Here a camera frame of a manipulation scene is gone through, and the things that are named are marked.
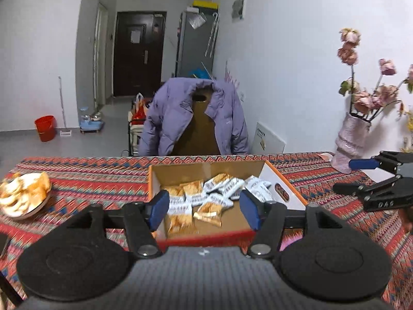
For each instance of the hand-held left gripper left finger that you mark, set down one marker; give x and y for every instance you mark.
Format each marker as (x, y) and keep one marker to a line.
(158, 210)

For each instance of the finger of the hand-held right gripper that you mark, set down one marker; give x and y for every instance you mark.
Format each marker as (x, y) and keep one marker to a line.
(363, 163)
(351, 188)

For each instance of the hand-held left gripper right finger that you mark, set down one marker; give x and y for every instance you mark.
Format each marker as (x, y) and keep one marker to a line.
(250, 208)

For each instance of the red cardboard box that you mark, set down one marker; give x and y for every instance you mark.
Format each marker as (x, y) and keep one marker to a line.
(238, 219)

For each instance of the pile of small orange packets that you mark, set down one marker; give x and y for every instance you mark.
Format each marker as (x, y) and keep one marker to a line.
(193, 189)

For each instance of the pink snack packet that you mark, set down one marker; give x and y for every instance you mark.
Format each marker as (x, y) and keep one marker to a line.
(290, 240)

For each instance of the person's right hand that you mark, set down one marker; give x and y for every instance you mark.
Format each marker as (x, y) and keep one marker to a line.
(407, 219)

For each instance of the pink ceramic vase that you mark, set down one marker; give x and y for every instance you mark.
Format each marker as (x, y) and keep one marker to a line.
(350, 142)

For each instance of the bunch of dried pink roses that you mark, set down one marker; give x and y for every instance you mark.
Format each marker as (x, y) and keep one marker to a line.
(364, 98)

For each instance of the white flat board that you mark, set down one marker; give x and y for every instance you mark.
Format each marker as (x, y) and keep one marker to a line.
(267, 139)

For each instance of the small metal cart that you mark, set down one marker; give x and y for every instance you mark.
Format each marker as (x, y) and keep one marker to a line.
(134, 135)

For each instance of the red patterned tablecloth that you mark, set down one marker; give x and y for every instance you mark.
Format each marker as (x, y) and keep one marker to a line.
(80, 180)

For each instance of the brown wooden chair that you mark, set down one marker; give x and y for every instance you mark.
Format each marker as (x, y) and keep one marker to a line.
(196, 126)

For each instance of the purple puffer jacket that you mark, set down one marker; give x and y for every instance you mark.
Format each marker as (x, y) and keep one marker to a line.
(167, 113)

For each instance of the red plastic bag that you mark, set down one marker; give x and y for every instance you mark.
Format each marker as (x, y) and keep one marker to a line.
(139, 109)

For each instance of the blue pet feeder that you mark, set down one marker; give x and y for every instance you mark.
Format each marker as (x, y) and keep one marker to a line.
(92, 123)

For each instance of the oval plate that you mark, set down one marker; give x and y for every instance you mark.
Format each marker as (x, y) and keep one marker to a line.
(38, 209)

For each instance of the mop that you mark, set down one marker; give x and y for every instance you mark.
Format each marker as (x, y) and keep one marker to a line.
(66, 133)

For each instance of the red plastic bucket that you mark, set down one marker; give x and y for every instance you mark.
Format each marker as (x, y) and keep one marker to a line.
(45, 129)

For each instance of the blue bag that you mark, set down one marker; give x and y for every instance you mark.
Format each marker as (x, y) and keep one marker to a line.
(198, 72)

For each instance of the dark entrance door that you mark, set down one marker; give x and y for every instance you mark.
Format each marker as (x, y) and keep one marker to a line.
(129, 67)

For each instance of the dark flat object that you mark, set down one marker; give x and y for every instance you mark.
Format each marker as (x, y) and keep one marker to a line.
(3, 245)

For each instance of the glass sliding door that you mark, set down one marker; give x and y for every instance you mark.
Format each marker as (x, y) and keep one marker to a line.
(100, 55)

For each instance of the grey refrigerator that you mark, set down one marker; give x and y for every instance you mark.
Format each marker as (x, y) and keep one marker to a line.
(193, 48)

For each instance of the black rod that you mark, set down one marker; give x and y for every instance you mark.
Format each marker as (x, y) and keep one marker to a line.
(9, 287)

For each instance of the paper notice on door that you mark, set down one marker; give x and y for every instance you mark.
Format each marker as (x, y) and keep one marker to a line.
(135, 36)

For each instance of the clear plastic bag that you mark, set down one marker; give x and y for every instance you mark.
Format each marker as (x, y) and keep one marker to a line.
(196, 21)

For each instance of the yellow black box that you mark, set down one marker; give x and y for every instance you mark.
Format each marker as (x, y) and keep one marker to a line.
(206, 4)

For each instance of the wall picture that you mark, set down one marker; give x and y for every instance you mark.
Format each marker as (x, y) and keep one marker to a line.
(238, 9)

